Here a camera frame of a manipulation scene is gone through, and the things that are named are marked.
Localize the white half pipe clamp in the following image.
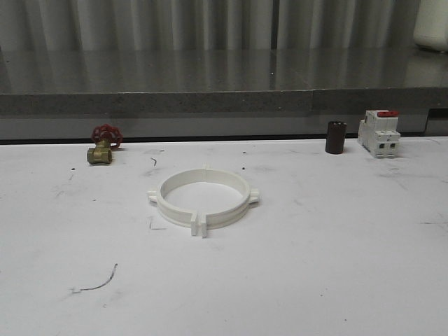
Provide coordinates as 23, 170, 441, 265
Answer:
195, 165, 260, 238
147, 164, 209, 238

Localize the dark brown pipe coupling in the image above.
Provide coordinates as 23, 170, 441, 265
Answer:
325, 121, 347, 155

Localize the brass valve red handwheel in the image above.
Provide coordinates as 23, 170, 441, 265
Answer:
87, 124, 123, 165

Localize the grey stone counter slab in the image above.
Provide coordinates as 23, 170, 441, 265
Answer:
1, 48, 447, 143

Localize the white pleated curtain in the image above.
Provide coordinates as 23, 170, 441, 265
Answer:
1, 1, 419, 51

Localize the white container on counter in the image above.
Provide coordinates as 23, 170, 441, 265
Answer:
413, 0, 448, 52

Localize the white circuit breaker red switch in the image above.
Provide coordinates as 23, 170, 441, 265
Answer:
358, 110, 400, 158

